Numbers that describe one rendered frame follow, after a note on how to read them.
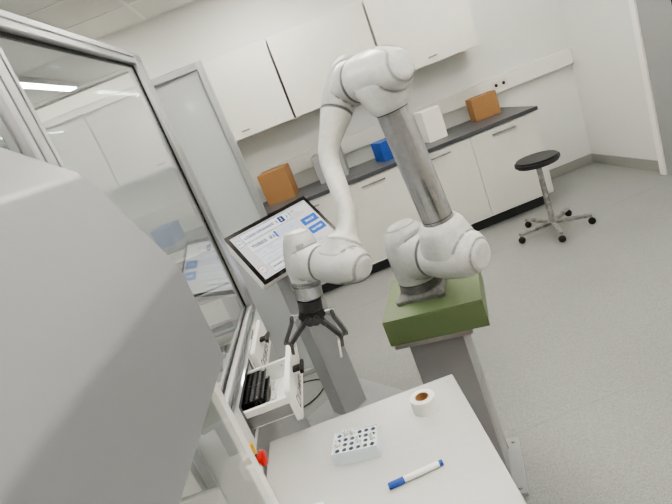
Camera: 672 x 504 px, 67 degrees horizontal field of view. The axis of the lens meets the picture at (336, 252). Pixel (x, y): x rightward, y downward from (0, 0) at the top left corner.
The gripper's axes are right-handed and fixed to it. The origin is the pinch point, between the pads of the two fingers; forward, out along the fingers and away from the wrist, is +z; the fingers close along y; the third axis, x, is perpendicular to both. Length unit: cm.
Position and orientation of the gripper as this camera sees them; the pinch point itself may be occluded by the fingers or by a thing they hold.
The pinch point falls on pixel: (319, 356)
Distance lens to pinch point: 162.6
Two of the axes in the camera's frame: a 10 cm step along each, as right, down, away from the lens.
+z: 1.5, 9.5, 2.8
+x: 0.7, 2.7, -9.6
